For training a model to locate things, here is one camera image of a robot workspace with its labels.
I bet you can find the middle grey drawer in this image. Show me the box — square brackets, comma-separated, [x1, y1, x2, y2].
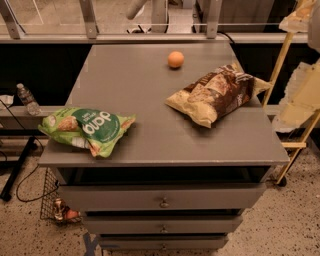
[83, 215, 242, 235]

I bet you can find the bottom grey drawer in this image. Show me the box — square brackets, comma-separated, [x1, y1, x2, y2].
[98, 236, 228, 251]

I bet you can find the grey drawer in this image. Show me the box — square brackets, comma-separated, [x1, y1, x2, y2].
[98, 236, 228, 251]
[59, 183, 266, 211]
[83, 215, 242, 235]

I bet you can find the clear plastic water bottle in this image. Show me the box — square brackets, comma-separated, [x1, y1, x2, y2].
[17, 83, 41, 116]

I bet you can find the snack packet in basket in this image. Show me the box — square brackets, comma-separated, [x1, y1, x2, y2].
[53, 198, 81, 223]

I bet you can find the green chip bag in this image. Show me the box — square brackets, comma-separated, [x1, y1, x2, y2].
[38, 107, 136, 158]

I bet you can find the yellow metal rack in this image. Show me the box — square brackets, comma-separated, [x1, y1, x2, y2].
[262, 0, 320, 186]

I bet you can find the top grey drawer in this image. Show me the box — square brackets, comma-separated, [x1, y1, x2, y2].
[59, 183, 266, 211]

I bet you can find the grey drawer cabinet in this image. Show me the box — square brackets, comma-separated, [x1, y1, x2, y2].
[40, 42, 288, 239]

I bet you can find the wire mesh basket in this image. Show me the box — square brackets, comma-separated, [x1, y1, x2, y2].
[40, 169, 69, 225]

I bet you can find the brown chip bag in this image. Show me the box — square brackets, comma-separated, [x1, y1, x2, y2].
[165, 64, 271, 128]

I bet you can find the black cable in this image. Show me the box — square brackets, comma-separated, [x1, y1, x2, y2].
[0, 99, 61, 203]

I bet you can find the black table leg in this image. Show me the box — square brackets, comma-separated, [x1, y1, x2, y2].
[0, 137, 35, 202]

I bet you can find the orange fruit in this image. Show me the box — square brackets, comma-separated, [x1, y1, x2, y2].
[167, 51, 184, 69]

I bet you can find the grey metal railing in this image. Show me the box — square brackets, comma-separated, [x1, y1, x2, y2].
[0, 0, 307, 43]

